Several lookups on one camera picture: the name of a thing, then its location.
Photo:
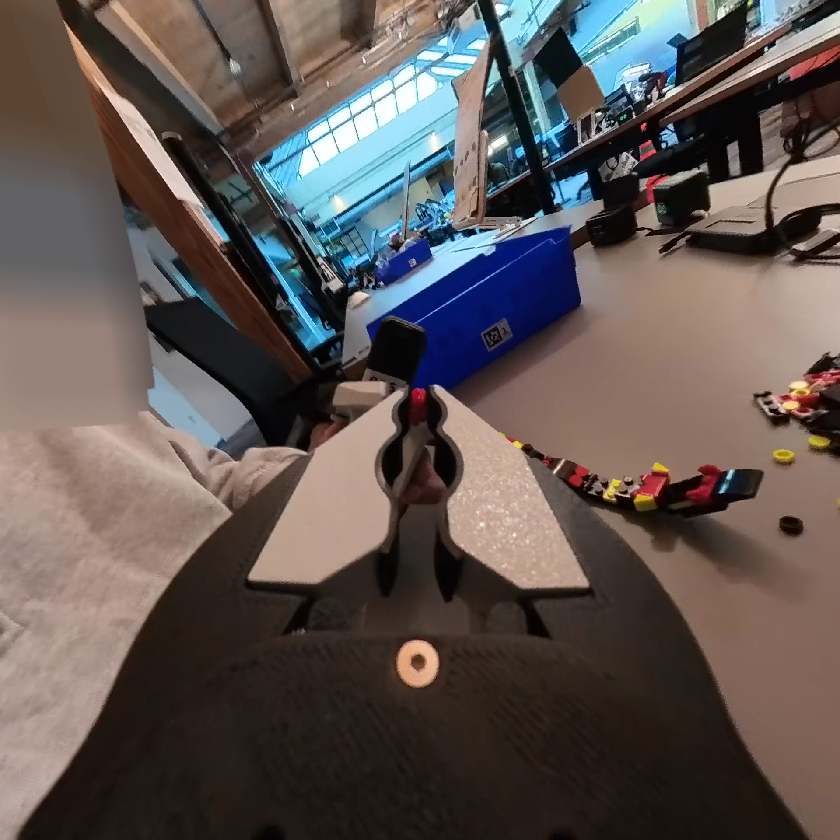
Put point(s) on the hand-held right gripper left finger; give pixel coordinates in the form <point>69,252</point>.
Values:
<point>328,512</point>

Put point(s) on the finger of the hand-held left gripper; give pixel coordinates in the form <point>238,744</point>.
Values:
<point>361,396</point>

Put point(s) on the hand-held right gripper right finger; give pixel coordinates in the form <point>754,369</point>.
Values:
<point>505,518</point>

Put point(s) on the small red lego piece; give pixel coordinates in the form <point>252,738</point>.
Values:
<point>417,401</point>

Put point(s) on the pile of lego pieces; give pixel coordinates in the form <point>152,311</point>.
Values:
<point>807,394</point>

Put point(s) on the person's left forearm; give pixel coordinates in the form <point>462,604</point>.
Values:
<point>262,476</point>

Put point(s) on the long lego build strip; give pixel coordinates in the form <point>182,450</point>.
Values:
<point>630,485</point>

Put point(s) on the round yellow lego piece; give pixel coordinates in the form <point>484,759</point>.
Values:
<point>783,455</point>
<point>819,442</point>

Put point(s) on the round black lego piece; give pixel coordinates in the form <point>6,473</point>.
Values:
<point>791,525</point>

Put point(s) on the person's left hand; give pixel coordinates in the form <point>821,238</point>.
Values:
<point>428,482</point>

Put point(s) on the small blue plastic bin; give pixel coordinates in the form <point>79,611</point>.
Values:
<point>407,259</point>

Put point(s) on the large blue plastic bin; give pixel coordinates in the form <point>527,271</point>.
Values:
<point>472,295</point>

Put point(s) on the black office chair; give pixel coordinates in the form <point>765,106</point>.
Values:
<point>216,367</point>

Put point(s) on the cardboard stand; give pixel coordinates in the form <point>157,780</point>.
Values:
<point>469,131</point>

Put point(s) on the black power adapter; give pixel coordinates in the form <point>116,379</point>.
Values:
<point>679,197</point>
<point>610,226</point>

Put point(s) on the black metal pole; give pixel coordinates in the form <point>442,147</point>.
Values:
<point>518,98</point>

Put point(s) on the cardboard box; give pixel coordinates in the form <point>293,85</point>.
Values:
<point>581,92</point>

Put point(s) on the black monitor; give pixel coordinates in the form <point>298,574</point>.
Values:
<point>554,59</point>

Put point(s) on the flat black device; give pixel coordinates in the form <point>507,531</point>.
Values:
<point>741,226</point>

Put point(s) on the long dark desk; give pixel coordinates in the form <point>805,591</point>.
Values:
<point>754,72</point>

